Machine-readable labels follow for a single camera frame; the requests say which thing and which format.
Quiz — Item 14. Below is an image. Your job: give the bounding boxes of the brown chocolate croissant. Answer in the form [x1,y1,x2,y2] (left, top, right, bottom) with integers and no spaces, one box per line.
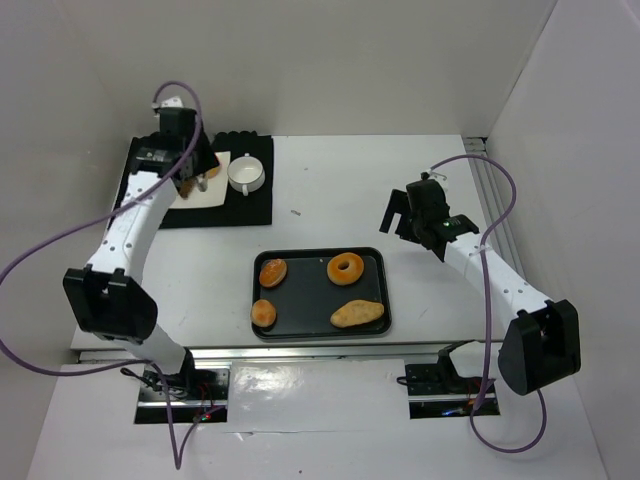
[178,178,198,199]

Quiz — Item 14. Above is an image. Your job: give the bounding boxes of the metal tongs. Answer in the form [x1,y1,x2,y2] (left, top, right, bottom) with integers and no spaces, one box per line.
[195,174,208,192]

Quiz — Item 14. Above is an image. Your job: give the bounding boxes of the yellow ring donut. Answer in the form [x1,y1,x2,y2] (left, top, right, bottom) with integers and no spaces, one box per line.
[206,166,221,179]

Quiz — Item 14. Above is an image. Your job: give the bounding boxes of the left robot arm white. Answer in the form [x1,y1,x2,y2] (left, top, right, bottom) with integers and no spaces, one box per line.
[63,97,219,379]

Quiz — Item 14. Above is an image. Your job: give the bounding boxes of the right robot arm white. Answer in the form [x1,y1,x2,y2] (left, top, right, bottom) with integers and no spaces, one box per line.
[380,178,582,396]

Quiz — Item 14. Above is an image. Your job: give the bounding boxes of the oval long bread loaf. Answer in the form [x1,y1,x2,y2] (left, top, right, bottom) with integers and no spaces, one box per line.
[330,300,385,328]

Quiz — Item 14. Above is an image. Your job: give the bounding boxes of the small round bread roll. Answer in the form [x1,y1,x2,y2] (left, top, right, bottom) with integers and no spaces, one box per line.
[250,299,277,328]

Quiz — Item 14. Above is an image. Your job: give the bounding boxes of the white square plate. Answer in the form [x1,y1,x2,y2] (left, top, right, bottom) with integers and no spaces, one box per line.
[170,152,231,210]

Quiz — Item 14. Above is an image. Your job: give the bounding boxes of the black baking tray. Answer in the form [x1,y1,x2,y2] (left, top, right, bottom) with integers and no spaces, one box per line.
[252,247,392,341]

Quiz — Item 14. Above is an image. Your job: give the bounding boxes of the round glazed bun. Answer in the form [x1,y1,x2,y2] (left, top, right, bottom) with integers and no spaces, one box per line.
[258,259,288,288]

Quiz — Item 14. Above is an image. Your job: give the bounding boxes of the aluminium rail at right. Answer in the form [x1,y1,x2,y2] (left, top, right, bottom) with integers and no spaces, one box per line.
[463,137,525,278]

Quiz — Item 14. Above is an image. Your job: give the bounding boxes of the aluminium rail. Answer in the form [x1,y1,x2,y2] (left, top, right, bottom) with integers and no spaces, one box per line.
[463,137,525,278]
[191,342,485,361]

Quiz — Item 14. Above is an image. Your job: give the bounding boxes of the white two-handled cup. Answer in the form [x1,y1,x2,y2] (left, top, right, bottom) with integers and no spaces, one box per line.
[227,155,266,197]

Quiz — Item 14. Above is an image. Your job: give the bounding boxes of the orange glazed ring donut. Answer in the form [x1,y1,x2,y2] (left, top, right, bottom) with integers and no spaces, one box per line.
[327,252,364,286]

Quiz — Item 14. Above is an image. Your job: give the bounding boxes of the aluminium front rail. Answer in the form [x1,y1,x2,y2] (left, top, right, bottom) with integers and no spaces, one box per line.
[191,342,485,361]

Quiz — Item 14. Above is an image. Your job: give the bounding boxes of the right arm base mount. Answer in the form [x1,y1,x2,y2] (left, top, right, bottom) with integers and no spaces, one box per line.
[396,341,481,419]

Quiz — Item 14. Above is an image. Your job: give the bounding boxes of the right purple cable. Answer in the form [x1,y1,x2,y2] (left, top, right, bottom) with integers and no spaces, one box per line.
[428,154,547,454]

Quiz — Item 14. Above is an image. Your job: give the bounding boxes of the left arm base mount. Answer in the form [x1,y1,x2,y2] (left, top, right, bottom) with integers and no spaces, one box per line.
[120,367,230,425]

